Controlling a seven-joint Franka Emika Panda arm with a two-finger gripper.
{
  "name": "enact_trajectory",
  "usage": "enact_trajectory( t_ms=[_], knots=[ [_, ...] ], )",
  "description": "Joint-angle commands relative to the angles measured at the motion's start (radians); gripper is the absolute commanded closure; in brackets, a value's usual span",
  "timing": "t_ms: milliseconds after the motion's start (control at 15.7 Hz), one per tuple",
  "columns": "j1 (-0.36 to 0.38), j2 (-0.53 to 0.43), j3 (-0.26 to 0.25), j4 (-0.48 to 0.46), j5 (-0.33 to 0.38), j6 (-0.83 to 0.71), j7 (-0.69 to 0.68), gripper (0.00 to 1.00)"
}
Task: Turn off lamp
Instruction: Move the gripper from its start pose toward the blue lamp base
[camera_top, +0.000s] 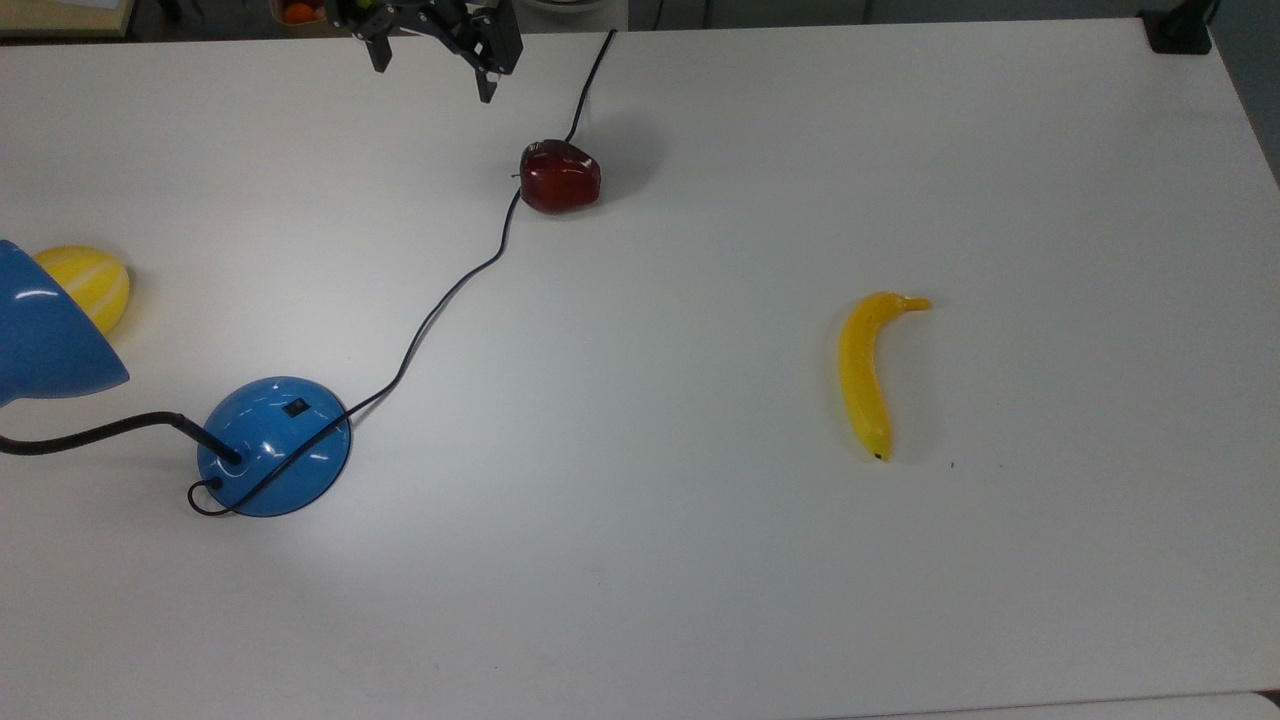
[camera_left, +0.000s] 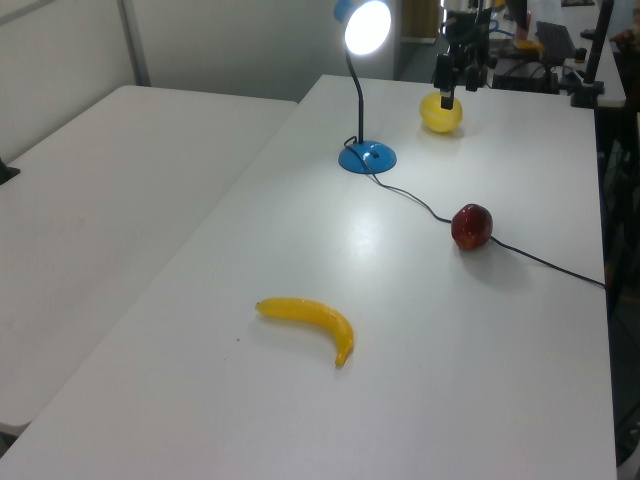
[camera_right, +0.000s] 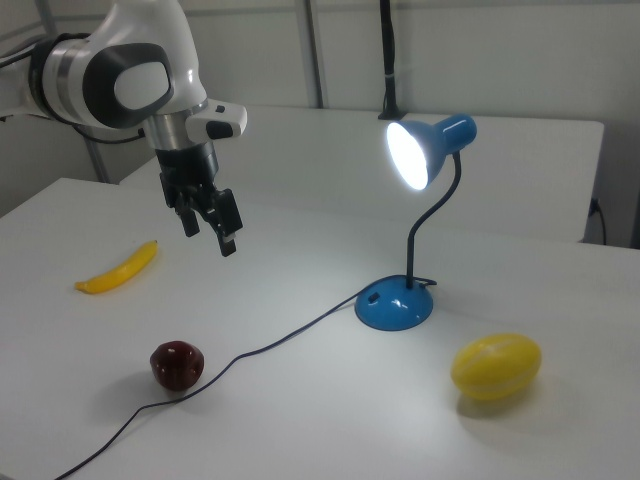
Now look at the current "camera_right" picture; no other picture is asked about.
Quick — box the black wall plug cable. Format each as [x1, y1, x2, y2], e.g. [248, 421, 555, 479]
[591, 197, 609, 246]

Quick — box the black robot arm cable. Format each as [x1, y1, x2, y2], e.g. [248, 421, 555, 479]
[73, 124, 147, 145]

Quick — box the dark red toy apple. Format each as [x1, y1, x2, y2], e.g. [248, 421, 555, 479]
[149, 340, 206, 392]

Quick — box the black camera stand pole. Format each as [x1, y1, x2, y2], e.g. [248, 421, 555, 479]
[378, 0, 402, 121]

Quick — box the yellow toy banana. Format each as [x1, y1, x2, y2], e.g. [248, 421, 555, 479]
[74, 240, 161, 296]

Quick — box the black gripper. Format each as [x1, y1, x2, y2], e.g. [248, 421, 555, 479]
[155, 141, 245, 258]

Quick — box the white adjacent table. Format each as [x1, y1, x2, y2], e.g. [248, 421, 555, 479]
[119, 103, 606, 245]

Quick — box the blue gooseneck desk lamp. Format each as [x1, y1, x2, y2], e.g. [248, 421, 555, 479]
[354, 113, 479, 332]

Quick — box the yellow striped toy melon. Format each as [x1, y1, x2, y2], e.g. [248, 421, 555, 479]
[450, 332, 543, 402]

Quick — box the black lamp power cable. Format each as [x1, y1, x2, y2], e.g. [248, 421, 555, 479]
[52, 277, 438, 480]

